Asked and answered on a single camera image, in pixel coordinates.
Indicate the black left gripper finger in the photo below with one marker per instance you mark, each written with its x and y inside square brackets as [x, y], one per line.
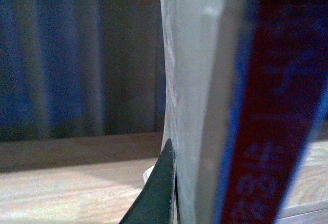
[155, 203]

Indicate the white book with blue-red spine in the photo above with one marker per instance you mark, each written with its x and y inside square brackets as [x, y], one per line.
[246, 92]

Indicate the right wooden shelf unit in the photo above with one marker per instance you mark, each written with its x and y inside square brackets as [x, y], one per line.
[95, 179]

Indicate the dark corrugated back curtain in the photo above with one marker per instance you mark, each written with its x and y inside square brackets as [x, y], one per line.
[76, 68]

